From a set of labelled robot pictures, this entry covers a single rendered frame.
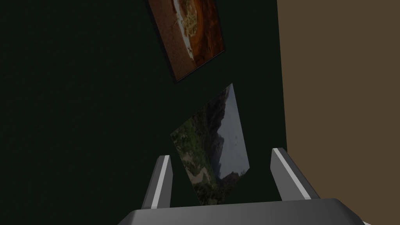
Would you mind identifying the brown food picture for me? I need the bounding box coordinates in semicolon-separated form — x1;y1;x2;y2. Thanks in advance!
145;0;226;85

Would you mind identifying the mountain landscape picture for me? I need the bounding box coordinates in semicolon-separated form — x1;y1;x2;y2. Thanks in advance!
170;82;250;206

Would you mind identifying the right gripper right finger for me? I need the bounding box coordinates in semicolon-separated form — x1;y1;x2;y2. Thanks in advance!
270;147;321;202

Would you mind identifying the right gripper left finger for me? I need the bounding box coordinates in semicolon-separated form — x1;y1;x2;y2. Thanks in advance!
141;154;173;210

